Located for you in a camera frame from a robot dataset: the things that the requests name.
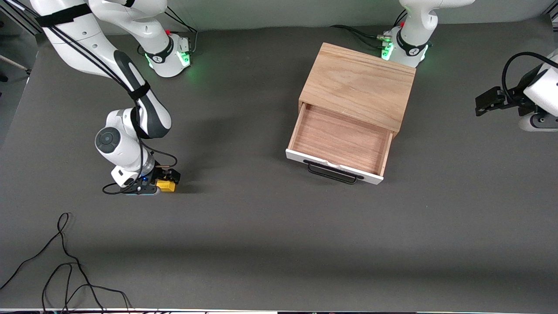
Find wooden drawer with white front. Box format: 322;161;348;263
285;103;395;186

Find black metal drawer handle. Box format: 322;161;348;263
303;160;365;185

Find wooden drawer cabinet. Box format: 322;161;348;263
298;42;417;138

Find thin metal rod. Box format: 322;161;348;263
0;55;32;74

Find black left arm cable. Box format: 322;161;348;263
501;51;558;105

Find thin black loose cable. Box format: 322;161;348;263
41;262;133;314
0;212;105;314

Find black right base cables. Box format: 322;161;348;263
160;7;199;56

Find black left base cable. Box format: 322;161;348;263
329;24;386;49

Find aluminium frame rail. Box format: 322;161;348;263
0;0;44;35

